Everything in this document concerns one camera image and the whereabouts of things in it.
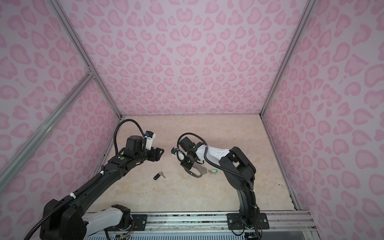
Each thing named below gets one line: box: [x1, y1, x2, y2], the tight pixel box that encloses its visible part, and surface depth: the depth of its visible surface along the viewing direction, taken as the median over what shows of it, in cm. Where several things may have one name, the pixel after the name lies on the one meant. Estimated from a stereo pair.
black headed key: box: [153, 171, 166, 180], surface depth 91 cm
